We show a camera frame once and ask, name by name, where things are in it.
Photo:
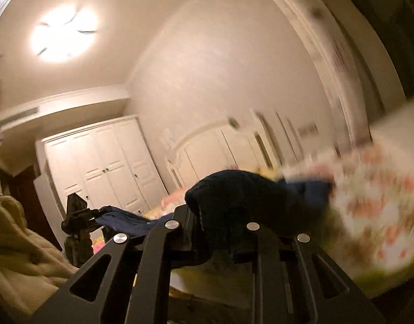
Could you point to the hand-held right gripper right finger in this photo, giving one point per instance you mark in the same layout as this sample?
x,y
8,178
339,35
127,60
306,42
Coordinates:
x,y
257,243

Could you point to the white bed headboard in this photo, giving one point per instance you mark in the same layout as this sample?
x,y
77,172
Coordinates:
x,y
210,148

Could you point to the yellow daisy bedsheet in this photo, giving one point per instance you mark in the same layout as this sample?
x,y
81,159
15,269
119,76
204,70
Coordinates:
x,y
372,278

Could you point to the white window desk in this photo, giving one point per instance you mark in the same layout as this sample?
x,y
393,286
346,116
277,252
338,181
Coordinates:
x,y
399,121

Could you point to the ceiling air vent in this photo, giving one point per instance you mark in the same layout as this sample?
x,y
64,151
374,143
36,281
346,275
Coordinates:
x,y
18,116

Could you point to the floral quilt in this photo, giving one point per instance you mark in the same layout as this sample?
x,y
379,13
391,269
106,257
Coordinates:
x,y
372,195

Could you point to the person's left hand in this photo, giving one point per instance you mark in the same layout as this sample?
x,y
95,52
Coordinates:
x,y
79,249

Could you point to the sailboat print curtain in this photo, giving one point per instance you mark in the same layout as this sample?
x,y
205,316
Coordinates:
x,y
338,50

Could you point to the light pink blanket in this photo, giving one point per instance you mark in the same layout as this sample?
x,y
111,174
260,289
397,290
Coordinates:
x,y
173,199

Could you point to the round ceiling lamp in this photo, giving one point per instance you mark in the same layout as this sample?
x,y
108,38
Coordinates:
x,y
63,33

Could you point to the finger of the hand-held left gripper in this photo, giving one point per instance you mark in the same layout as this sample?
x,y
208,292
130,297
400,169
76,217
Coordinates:
x,y
97,216

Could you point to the white wardrobe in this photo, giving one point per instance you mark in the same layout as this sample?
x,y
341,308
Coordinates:
x,y
105,165

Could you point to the dark wooden door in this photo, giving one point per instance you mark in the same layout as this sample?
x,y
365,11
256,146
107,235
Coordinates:
x,y
28,202

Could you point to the navy puffer jacket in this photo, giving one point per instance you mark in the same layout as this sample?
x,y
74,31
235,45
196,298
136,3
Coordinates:
x,y
233,195

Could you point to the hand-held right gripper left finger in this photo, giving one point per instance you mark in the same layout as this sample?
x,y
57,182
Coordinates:
x,y
185,233

